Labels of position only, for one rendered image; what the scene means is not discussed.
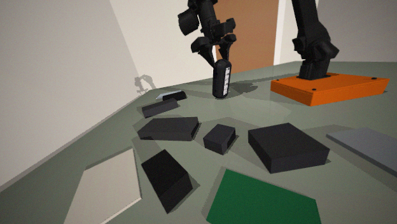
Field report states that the dark grey switch panel with green rocker switches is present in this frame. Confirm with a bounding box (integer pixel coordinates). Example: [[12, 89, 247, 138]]
[[212, 59, 232, 99]]

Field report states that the green flat panel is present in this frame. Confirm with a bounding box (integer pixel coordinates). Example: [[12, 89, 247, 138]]
[[206, 169, 321, 224]]

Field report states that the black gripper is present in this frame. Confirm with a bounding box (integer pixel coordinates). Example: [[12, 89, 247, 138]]
[[191, 17, 237, 68]]

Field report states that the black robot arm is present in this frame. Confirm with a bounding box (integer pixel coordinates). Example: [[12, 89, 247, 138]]
[[178, 0, 340, 81]]

